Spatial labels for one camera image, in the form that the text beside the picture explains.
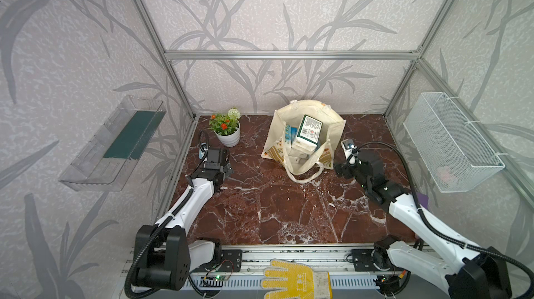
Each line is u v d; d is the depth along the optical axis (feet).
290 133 3.08
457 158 2.05
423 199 2.91
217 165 2.18
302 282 2.27
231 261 2.38
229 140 3.34
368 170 1.93
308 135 2.67
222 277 2.31
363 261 2.41
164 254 1.31
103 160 2.10
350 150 2.23
